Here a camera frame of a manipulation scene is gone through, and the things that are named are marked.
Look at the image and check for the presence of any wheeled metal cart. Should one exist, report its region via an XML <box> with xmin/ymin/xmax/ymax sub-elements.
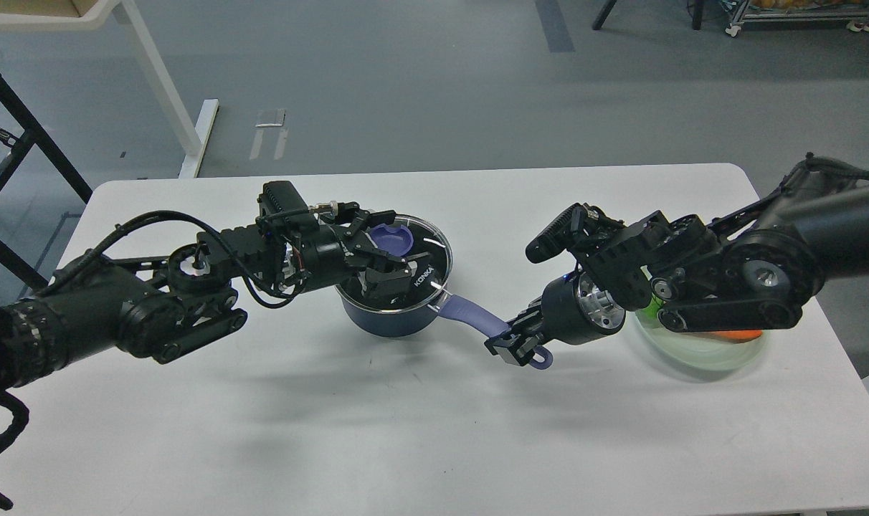
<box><xmin>719</xmin><ymin>1</ymin><xmax>869</xmax><ymax>38</ymax></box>

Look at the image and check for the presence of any black metal rack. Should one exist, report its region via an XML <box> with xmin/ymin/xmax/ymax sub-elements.
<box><xmin>0</xmin><ymin>72</ymin><xmax>92</xmax><ymax>290</ymax></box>

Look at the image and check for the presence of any glass lid with purple knob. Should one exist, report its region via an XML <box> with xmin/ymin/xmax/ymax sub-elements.
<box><xmin>356</xmin><ymin>215</ymin><xmax>453</xmax><ymax>312</ymax></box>

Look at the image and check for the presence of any pale green glass plate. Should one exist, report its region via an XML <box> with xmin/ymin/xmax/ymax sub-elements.
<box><xmin>632</xmin><ymin>312</ymin><xmax>766</xmax><ymax>373</ymax></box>

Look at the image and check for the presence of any blue saucepan with purple handle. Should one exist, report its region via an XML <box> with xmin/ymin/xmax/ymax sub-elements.
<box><xmin>334</xmin><ymin>214</ymin><xmax>554</xmax><ymax>371</ymax></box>

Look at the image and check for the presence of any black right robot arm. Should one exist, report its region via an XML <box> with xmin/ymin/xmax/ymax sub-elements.
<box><xmin>485</xmin><ymin>153</ymin><xmax>869</xmax><ymax>369</ymax></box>

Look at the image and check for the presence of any orange toy carrot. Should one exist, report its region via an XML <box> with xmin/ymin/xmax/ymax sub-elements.
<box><xmin>639</xmin><ymin>290</ymin><xmax>765</xmax><ymax>340</ymax></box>

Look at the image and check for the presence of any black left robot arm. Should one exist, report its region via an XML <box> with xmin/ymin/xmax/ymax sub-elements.
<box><xmin>0</xmin><ymin>181</ymin><xmax>412</xmax><ymax>454</ymax></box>

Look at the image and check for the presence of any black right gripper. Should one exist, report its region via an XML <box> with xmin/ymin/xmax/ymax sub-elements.
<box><xmin>484</xmin><ymin>273</ymin><xmax>627</xmax><ymax>367</ymax></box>

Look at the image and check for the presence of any white desk frame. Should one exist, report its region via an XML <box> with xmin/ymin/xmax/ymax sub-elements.
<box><xmin>0</xmin><ymin>1</ymin><xmax>221</xmax><ymax>179</ymax></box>

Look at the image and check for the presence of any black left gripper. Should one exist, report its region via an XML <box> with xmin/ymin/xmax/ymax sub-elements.
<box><xmin>257</xmin><ymin>181</ymin><xmax>412</xmax><ymax>306</ymax></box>

